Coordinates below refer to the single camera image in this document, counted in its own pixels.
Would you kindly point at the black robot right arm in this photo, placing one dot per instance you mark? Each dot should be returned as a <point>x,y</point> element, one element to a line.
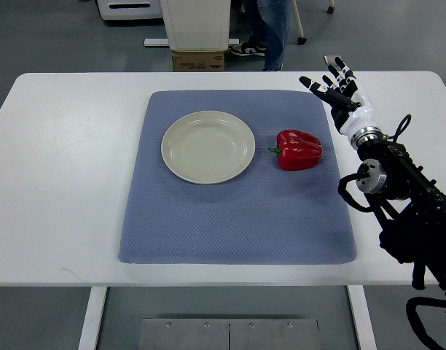
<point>410,209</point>

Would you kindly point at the metal floor plate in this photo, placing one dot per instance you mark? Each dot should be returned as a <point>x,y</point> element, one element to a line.
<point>229,334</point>

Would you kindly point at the right white table leg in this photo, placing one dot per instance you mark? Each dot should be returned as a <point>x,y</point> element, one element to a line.
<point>361,318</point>

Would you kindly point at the cardboard box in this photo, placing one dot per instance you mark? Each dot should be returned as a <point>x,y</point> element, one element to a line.
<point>191,61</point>

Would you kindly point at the left white table leg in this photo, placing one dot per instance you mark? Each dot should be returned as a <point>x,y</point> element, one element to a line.
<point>93,318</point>

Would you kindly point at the black white sneaker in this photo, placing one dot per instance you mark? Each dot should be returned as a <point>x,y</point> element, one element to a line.
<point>246,49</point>

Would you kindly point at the cream round plate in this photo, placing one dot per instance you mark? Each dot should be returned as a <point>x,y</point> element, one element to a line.
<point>208,147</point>

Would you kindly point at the silver floor outlet box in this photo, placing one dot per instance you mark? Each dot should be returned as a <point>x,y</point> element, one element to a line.
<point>330,60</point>

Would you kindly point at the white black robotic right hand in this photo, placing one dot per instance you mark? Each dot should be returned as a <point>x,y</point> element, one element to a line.
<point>351,106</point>

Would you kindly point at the white table leg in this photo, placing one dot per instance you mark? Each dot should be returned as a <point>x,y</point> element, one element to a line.
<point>361,318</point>
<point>93,318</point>

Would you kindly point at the blue textured mat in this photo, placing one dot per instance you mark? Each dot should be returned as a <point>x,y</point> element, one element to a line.
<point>263,216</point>

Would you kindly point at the person in blue jeans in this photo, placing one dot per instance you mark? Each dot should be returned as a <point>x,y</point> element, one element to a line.
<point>270,22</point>

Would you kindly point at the white cabinet with slot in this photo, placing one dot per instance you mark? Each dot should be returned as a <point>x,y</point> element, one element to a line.
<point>123,11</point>

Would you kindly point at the red bell pepper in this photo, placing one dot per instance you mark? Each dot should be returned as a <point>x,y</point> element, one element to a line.
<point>297,150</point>

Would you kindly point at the white pedestal machine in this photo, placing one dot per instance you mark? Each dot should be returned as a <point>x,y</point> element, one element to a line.
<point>199,26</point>

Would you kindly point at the beige chair leg with caster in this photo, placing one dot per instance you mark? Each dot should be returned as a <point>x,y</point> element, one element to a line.
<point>301,39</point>

